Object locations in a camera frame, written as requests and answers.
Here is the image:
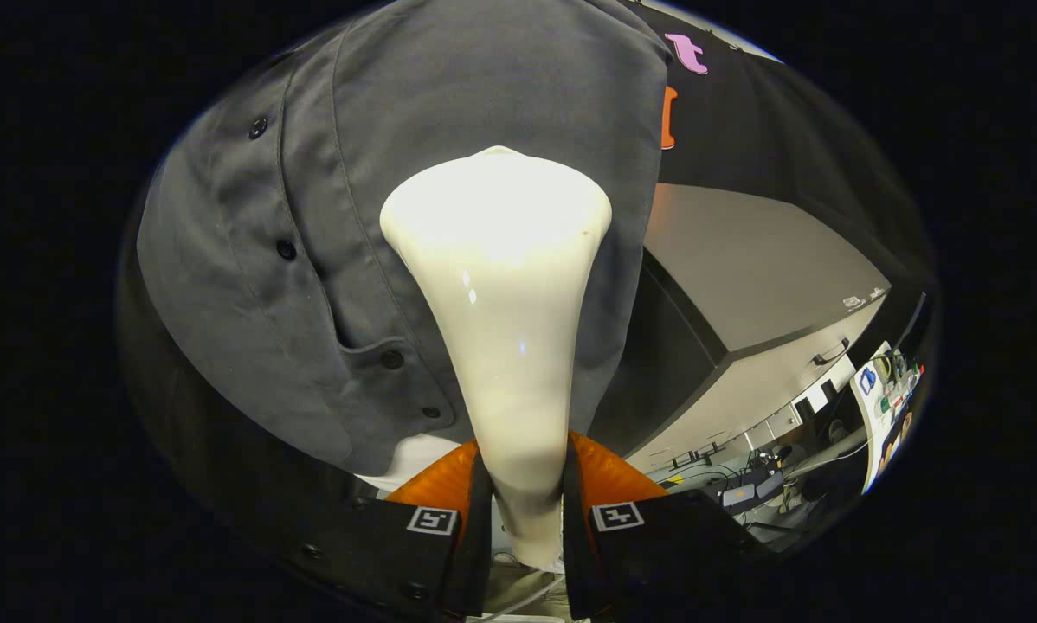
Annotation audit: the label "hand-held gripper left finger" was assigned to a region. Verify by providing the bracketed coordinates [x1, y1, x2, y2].
[289, 437, 495, 623]

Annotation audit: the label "black floor cables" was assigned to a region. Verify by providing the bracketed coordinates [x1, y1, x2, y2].
[657, 437, 831, 529]

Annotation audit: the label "grey button shirt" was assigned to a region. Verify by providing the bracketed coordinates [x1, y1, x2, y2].
[136, 0, 671, 472]

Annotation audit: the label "black backdrop cloth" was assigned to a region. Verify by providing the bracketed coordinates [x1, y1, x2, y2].
[116, 0, 939, 563]

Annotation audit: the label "white garment steamer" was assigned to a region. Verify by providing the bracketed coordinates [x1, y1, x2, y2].
[380, 145, 613, 572]

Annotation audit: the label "white mannequin torso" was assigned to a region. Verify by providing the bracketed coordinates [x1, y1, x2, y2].
[358, 433, 466, 494]

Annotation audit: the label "white desk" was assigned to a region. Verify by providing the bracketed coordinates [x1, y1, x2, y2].
[849, 340, 926, 494]

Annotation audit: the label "grey cabinet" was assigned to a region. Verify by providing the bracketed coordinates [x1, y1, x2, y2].
[588, 182, 892, 472]

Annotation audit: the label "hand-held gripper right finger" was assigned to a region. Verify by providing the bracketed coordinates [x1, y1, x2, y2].
[560, 430, 776, 622]

